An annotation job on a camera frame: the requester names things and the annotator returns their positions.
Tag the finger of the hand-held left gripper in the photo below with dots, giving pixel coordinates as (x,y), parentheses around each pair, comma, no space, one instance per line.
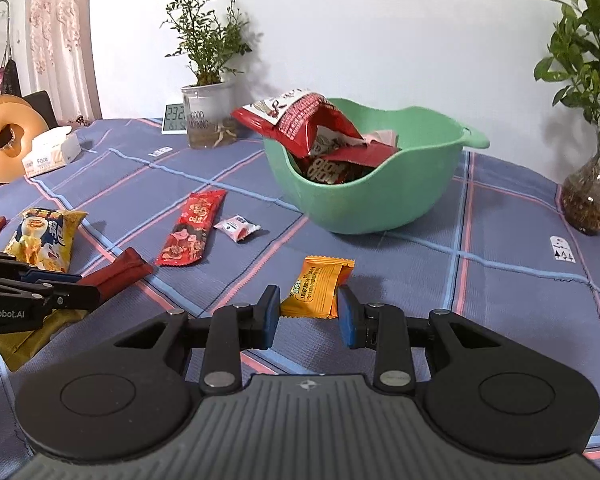
(75,296)
(50,277)

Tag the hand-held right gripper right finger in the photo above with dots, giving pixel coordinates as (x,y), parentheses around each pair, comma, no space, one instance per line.
(347,317)

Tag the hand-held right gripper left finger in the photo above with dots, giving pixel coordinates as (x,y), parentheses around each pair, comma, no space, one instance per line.
(271,317)

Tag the orange snack packet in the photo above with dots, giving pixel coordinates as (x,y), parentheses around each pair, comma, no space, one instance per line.
(315,287)

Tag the dark red packet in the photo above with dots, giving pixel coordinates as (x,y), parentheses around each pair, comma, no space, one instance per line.
(122,270)

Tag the green plastic bowl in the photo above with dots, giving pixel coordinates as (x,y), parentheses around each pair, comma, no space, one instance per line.
(380,200)

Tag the pink packet with gold emblem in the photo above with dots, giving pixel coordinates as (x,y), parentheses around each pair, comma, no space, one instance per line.
(382,136)

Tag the red and white snack bag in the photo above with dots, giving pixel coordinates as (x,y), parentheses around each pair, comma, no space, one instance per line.
(290,115)

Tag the olive yellow packet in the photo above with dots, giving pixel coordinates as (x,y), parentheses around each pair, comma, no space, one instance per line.
(22,345)

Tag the yellow chip bag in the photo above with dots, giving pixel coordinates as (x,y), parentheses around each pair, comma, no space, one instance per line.
(40,240)

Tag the small pale pink packet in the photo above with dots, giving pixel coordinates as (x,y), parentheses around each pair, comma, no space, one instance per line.
(237,227)

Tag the long red patterned packet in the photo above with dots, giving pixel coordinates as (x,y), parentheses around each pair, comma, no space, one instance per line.
(190,232)

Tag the white tissue box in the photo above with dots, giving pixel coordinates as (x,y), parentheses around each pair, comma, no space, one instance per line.
(45,155)

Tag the blue plaid cloth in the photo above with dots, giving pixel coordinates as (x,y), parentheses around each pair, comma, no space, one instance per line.
(505,310)

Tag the black chair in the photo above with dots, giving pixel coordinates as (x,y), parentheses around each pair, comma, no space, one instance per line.
(42,102)

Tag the white digital clock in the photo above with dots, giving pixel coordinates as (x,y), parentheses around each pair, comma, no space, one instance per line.
(174,119)

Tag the dark hanging bag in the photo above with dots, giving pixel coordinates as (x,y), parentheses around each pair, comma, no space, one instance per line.
(7,77)

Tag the small plant in white pot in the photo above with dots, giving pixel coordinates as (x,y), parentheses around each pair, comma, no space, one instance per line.
(207,110)

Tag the leafy plant in glass vase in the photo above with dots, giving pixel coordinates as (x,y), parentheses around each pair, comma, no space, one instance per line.
(587,205)

